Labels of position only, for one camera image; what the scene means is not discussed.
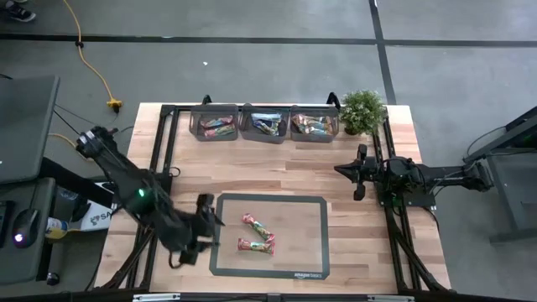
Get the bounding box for white printed box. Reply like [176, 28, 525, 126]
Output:
[78, 200, 115, 232]

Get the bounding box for grey desk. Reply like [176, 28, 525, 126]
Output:
[0, 178, 56, 286]

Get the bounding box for yellow white bottle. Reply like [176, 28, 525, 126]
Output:
[44, 216, 70, 240]

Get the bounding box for black desk beam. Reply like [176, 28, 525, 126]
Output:
[39, 157, 117, 210]

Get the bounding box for potted green plant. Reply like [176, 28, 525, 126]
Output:
[338, 89, 389, 137]

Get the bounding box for grey metal stand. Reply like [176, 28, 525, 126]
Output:
[463, 104, 537, 245]

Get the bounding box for blue granola bar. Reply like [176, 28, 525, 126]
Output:
[253, 119, 282, 137]
[250, 112, 283, 123]

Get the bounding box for silver metal bracket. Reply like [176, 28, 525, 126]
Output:
[367, 294, 415, 302]
[133, 293, 181, 302]

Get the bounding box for black metal rig frame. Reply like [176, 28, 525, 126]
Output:
[94, 92, 453, 294]

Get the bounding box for black computer mouse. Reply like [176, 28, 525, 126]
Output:
[11, 208, 42, 249]

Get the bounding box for person's shoe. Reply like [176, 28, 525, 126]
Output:
[3, 0, 38, 23]

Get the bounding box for grey laptop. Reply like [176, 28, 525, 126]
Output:
[0, 75, 60, 185]

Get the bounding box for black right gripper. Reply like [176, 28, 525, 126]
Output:
[334, 143, 381, 201]

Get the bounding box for yellow extension cord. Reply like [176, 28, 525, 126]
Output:
[48, 0, 124, 150]

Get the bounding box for grey translucent plastic bin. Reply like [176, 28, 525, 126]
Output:
[188, 103, 240, 143]
[289, 104, 341, 143]
[238, 103, 291, 145]

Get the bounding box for tan silicone baking mat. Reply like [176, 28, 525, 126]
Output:
[208, 192, 331, 281]

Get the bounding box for black flat device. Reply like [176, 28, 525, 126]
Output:
[0, 200, 16, 248]

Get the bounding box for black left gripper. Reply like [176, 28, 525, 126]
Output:
[179, 193, 226, 265]

